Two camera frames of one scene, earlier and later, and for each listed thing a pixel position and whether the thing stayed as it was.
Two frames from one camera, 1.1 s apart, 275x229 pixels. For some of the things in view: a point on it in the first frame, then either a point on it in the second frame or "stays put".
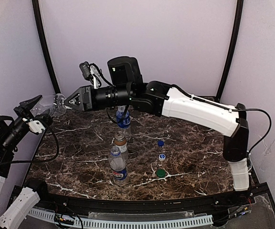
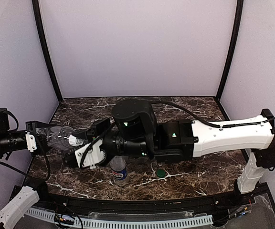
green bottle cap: [161, 173] stays put
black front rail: [233, 200] stays put
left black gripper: [20, 112] → [39, 137]
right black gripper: [87, 98] → [97, 137]
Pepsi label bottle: [118, 165] stays put
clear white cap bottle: [59, 103] → [58, 138]
